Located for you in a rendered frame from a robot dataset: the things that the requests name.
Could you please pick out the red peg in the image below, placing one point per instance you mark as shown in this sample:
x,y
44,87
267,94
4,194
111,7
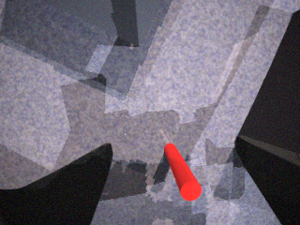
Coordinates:
x,y
188,185

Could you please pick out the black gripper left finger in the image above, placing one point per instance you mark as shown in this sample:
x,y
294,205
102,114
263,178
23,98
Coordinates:
x,y
68,196

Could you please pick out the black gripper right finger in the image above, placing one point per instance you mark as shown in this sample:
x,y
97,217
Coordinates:
x,y
276,173

